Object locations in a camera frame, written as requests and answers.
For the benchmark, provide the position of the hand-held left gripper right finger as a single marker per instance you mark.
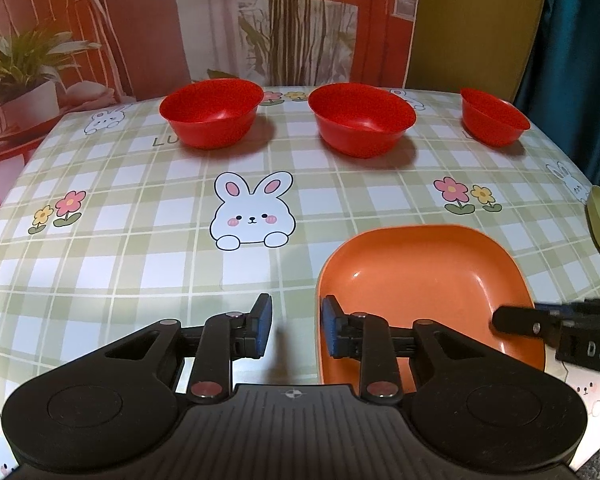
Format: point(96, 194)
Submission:
point(329, 329)

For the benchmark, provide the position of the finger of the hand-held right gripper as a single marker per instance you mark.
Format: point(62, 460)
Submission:
point(520, 321)
point(560, 308)

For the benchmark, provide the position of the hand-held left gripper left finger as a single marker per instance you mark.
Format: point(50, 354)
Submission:
point(263, 327)

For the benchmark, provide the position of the orange square plate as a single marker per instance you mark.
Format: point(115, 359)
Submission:
point(420, 270)

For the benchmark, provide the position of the red plastic bowl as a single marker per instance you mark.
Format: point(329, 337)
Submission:
point(495, 120)
point(212, 110)
point(362, 115)

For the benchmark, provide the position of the checked rabbit print tablecloth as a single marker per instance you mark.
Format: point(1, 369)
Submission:
point(145, 240)

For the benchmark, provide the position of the teal curtain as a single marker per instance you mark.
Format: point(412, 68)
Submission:
point(575, 60)

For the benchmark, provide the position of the printed backdrop cloth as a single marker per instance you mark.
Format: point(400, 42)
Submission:
point(145, 20)

